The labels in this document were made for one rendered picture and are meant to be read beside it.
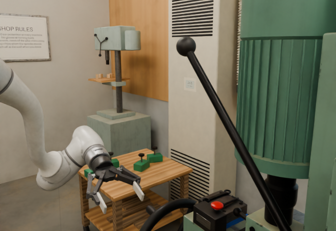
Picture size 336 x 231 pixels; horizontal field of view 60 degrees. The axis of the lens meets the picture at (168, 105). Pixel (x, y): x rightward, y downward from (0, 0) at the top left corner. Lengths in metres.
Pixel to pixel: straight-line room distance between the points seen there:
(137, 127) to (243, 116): 2.41
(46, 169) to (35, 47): 2.32
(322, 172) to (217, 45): 1.64
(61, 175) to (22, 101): 0.39
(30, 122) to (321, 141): 0.82
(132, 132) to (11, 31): 1.55
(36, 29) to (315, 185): 3.15
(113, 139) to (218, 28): 1.40
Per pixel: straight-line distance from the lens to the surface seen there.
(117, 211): 1.89
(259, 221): 0.63
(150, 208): 0.93
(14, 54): 3.32
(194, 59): 0.50
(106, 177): 1.08
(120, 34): 2.71
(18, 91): 0.91
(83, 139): 1.19
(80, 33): 3.57
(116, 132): 2.75
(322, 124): 0.45
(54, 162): 1.18
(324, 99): 0.45
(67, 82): 3.52
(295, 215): 1.02
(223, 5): 2.08
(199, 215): 0.77
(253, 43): 0.49
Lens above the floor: 1.40
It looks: 11 degrees down
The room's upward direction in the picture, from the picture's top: straight up
